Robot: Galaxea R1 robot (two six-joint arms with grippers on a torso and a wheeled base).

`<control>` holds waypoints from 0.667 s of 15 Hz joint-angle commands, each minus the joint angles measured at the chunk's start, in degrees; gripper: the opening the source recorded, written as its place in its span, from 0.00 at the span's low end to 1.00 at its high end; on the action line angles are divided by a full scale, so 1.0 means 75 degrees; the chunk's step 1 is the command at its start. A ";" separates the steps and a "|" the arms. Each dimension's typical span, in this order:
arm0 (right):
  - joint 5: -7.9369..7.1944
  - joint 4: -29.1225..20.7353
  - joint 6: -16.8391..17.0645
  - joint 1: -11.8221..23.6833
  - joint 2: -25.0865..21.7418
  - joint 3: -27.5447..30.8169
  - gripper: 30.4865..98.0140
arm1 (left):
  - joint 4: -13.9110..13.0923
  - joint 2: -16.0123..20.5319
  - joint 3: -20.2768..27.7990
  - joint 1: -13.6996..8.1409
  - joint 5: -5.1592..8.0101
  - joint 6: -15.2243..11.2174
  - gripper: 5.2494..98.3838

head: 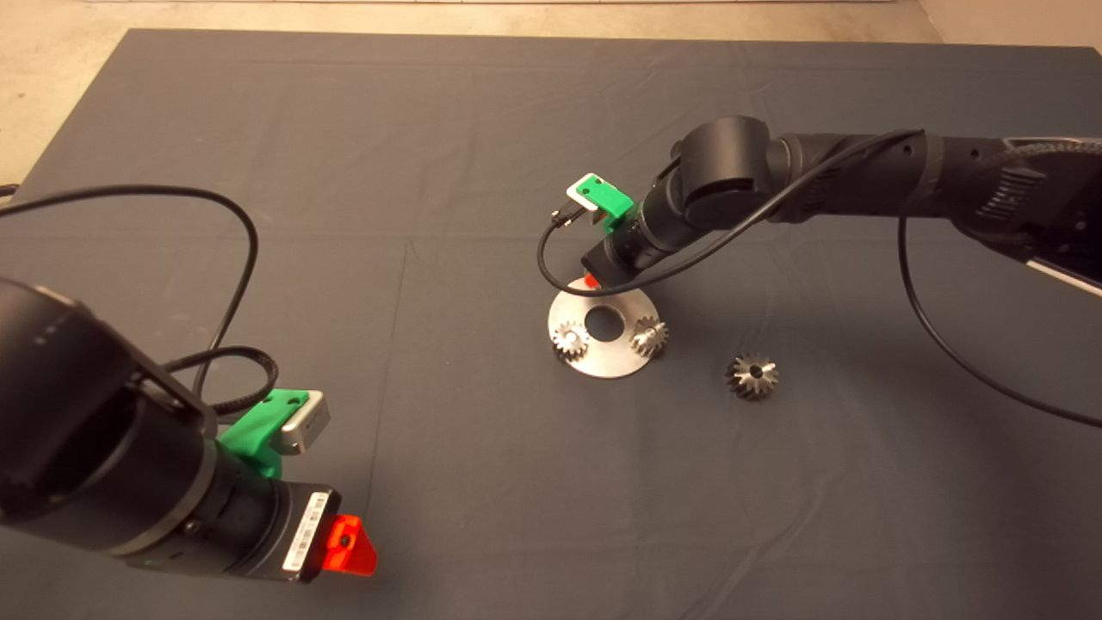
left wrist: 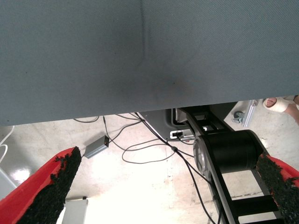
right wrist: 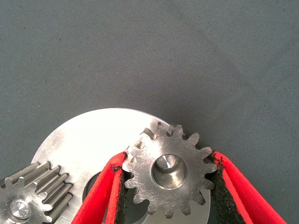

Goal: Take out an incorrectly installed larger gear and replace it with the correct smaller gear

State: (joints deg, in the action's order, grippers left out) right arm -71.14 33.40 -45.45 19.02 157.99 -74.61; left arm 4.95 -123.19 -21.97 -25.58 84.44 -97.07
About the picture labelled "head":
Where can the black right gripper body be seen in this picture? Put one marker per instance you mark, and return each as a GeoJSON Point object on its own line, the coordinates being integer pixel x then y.
{"type": "Point", "coordinates": [624, 254]}

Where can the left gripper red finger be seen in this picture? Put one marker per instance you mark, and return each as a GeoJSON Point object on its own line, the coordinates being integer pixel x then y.
{"type": "Point", "coordinates": [349, 548]}

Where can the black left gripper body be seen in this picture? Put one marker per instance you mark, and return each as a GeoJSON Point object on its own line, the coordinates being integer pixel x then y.
{"type": "Point", "coordinates": [258, 530]}

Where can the large steel gear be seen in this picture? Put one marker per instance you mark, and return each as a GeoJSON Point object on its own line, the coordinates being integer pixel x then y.
{"type": "Point", "coordinates": [752, 376]}

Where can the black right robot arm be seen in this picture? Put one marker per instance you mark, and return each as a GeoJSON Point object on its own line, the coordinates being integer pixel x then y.
{"type": "Point", "coordinates": [861, 168]}

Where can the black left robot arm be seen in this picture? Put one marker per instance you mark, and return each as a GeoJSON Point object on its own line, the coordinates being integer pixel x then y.
{"type": "Point", "coordinates": [69, 430]}

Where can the small steel gear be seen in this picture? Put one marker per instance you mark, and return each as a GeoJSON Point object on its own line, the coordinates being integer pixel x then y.
{"type": "Point", "coordinates": [647, 336]}
{"type": "Point", "coordinates": [569, 338]}

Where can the round metal plate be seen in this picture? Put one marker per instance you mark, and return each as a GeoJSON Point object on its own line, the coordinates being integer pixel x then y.
{"type": "Point", "coordinates": [603, 362]}

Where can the dark grey table cloth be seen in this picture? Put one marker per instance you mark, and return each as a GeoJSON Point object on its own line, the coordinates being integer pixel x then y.
{"type": "Point", "coordinates": [516, 129]}

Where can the right green camera mount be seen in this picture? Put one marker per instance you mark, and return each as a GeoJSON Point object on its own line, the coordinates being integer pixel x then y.
{"type": "Point", "coordinates": [616, 205]}

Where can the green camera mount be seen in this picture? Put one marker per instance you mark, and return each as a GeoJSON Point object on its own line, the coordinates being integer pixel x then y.
{"type": "Point", "coordinates": [616, 205]}
{"type": "Point", "coordinates": [251, 435]}

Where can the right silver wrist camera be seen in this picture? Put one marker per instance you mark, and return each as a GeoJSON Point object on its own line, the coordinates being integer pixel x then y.
{"type": "Point", "coordinates": [585, 191]}

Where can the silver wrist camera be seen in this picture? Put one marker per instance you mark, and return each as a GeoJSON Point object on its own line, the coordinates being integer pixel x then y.
{"type": "Point", "coordinates": [306, 422]}
{"type": "Point", "coordinates": [585, 191]}

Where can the left green camera mount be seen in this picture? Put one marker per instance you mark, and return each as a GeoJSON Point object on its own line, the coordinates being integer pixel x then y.
{"type": "Point", "coordinates": [251, 435]}

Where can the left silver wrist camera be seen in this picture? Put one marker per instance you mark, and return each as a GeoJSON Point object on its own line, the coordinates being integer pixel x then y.
{"type": "Point", "coordinates": [306, 422]}

